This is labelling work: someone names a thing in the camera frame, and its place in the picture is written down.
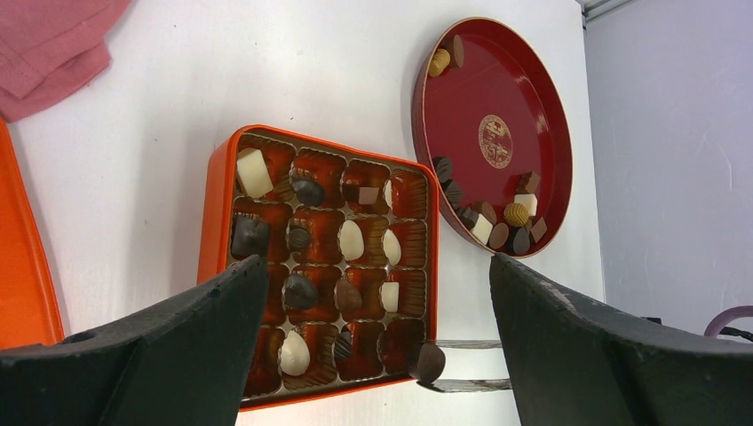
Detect white oval chocolate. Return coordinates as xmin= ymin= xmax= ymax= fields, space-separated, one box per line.
xmin=338 ymin=220 xmax=365 ymax=262
xmin=382 ymin=228 xmax=402 ymax=266

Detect brown square chocolate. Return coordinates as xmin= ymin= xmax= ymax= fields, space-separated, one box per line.
xmin=342 ymin=184 xmax=380 ymax=205

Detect caramel ribbed chocolate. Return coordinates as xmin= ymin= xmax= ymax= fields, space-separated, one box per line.
xmin=503 ymin=202 xmax=530 ymax=227

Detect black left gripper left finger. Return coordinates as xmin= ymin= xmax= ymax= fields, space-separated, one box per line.
xmin=1 ymin=256 xmax=269 ymax=425

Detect silver white-handled tongs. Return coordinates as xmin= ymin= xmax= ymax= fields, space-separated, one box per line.
xmin=409 ymin=339 xmax=512 ymax=394

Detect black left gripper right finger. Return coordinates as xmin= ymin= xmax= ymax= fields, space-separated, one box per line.
xmin=489 ymin=253 xmax=752 ymax=425

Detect dark square chocolate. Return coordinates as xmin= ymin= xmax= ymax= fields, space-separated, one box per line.
xmin=230 ymin=216 xmax=272 ymax=260

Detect white square chocolate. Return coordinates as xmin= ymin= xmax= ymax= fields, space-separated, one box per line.
xmin=514 ymin=193 xmax=538 ymax=217
xmin=379 ymin=281 xmax=400 ymax=313

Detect pink cloth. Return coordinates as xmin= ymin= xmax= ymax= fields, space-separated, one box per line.
xmin=1 ymin=0 xmax=131 ymax=122

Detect dark oval chocolate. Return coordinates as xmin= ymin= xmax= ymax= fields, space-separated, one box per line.
xmin=292 ymin=178 xmax=326 ymax=207

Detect dark round chocolate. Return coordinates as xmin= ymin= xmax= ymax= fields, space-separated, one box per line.
xmin=407 ymin=342 xmax=446 ymax=385

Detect orange box lid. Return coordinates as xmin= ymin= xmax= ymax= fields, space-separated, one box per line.
xmin=1 ymin=122 xmax=63 ymax=350

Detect white block chocolate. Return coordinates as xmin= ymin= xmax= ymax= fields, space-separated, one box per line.
xmin=471 ymin=214 xmax=494 ymax=245

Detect white leaf chocolate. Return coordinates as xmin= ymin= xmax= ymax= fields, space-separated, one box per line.
xmin=384 ymin=179 xmax=392 ymax=209

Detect red round plate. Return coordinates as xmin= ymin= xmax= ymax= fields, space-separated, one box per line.
xmin=411 ymin=17 xmax=573 ymax=258

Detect orange chocolate box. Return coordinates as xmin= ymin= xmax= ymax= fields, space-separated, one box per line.
xmin=198 ymin=124 xmax=440 ymax=411

